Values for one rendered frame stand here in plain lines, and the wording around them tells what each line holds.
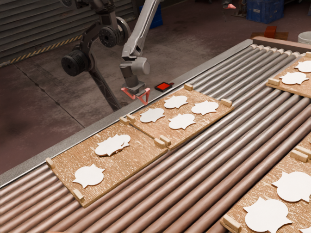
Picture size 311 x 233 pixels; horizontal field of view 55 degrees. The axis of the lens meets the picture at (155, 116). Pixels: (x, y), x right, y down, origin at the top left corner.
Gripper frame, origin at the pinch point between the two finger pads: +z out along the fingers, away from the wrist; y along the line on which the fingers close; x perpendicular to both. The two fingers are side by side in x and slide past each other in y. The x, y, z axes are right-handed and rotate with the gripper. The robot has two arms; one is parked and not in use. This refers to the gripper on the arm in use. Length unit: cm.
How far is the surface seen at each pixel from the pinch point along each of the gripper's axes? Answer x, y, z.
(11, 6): -76, 462, 14
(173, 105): -16.2, -1.8, 13.8
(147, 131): 6.1, -7.9, 11.6
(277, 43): -108, -3, 27
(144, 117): 0.2, 1.8, 11.3
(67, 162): 41.7, 2.8, 6.0
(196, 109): -20.1, -13.9, 14.7
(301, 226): 7, -81, 14
